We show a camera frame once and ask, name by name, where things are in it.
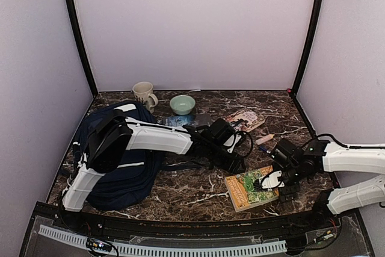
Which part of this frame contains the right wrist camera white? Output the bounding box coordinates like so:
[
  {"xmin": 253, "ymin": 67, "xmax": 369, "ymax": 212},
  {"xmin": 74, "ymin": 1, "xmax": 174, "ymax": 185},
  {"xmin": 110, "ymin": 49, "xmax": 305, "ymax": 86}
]
[{"xmin": 253, "ymin": 170, "xmax": 285, "ymax": 191}]

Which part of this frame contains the small circuit board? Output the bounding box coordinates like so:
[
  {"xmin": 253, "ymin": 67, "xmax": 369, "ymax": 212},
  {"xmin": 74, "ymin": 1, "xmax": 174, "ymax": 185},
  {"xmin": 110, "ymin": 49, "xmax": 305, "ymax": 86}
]
[{"xmin": 85, "ymin": 238, "xmax": 112, "ymax": 253}]

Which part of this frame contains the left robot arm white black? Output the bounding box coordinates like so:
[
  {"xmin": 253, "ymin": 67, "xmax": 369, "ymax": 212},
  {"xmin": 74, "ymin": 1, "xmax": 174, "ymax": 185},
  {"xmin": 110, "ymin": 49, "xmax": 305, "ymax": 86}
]
[{"xmin": 61, "ymin": 110, "xmax": 250, "ymax": 231}]

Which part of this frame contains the light green ceramic bowl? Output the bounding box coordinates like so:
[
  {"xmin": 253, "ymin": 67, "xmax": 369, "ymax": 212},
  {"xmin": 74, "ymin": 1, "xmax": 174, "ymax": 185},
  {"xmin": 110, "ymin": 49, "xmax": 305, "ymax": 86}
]
[{"xmin": 170, "ymin": 94, "xmax": 196, "ymax": 116}]

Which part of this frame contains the orange green paperback book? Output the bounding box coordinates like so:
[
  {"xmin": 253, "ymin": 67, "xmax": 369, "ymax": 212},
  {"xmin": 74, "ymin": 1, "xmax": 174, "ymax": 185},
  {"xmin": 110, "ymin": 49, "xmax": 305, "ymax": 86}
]
[{"xmin": 224, "ymin": 166, "xmax": 279, "ymax": 212}]

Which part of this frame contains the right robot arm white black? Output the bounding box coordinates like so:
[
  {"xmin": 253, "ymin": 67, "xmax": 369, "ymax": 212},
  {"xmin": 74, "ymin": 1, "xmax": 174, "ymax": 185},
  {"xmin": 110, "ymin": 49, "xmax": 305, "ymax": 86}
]
[{"xmin": 261, "ymin": 134, "xmax": 384, "ymax": 229}]

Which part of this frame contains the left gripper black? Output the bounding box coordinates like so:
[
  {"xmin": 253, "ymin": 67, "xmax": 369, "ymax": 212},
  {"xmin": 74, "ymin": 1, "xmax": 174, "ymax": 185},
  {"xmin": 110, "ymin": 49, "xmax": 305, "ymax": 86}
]
[{"xmin": 207, "ymin": 143, "xmax": 247, "ymax": 175}]

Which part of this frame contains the black frame post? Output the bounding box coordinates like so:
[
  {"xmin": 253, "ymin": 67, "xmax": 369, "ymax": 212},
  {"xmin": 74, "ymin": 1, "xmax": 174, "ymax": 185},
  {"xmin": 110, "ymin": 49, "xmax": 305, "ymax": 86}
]
[
  {"xmin": 65, "ymin": 0, "xmax": 99, "ymax": 98},
  {"xmin": 291, "ymin": 0, "xmax": 322, "ymax": 98}
]

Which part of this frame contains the cream ceramic mug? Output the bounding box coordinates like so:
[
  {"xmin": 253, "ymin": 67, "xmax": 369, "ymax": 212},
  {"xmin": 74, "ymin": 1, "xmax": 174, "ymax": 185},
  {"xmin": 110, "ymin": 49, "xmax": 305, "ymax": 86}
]
[{"xmin": 132, "ymin": 81, "xmax": 159, "ymax": 113}]

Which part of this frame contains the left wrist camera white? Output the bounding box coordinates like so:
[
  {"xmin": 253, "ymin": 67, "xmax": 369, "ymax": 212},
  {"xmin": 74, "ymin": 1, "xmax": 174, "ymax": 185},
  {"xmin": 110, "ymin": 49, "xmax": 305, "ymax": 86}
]
[{"xmin": 223, "ymin": 132, "xmax": 242, "ymax": 153}]

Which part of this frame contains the left black frame post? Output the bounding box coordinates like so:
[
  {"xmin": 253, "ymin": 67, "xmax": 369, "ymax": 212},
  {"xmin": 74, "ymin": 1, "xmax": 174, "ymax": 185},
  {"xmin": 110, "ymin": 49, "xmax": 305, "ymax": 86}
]
[{"xmin": 65, "ymin": 0, "xmax": 99, "ymax": 98}]

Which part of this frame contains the dark blue hardcover book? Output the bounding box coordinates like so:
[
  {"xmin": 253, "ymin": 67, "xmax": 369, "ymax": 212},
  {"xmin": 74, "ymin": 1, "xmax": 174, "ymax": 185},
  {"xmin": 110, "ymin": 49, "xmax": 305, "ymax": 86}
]
[{"xmin": 162, "ymin": 114, "xmax": 212, "ymax": 127}]

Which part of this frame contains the navy blue student backpack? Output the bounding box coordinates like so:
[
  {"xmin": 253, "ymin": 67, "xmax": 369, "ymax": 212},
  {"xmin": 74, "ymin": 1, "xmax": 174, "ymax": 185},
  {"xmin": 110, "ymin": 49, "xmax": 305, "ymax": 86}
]
[{"xmin": 61, "ymin": 100, "xmax": 181, "ymax": 212}]

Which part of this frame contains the white slotted cable duct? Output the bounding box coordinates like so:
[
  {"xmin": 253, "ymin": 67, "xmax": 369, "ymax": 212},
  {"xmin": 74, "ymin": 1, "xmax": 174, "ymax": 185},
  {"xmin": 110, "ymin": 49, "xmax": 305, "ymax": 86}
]
[{"xmin": 38, "ymin": 225, "xmax": 288, "ymax": 256}]

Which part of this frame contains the black front rail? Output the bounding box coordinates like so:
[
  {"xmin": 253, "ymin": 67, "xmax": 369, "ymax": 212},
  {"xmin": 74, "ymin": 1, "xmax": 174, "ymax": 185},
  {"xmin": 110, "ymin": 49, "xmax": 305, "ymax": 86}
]
[{"xmin": 32, "ymin": 202, "xmax": 342, "ymax": 239}]

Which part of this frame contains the right black frame post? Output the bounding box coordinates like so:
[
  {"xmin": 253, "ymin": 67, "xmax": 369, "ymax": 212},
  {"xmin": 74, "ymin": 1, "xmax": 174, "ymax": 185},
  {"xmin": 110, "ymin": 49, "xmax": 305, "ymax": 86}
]
[{"xmin": 291, "ymin": 0, "xmax": 322, "ymax": 98}]

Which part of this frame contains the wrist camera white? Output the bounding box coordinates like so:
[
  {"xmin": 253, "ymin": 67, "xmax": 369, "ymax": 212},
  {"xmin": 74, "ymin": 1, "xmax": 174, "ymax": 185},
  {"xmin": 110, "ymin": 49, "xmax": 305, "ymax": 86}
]
[
  {"xmin": 253, "ymin": 170, "xmax": 285, "ymax": 191},
  {"xmin": 223, "ymin": 132, "xmax": 242, "ymax": 153}
]

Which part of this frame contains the pink illustrated paperback book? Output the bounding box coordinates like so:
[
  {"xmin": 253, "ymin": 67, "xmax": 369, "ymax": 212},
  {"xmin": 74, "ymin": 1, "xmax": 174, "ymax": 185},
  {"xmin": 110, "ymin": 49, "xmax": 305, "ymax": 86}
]
[{"xmin": 225, "ymin": 108, "xmax": 265, "ymax": 132}]

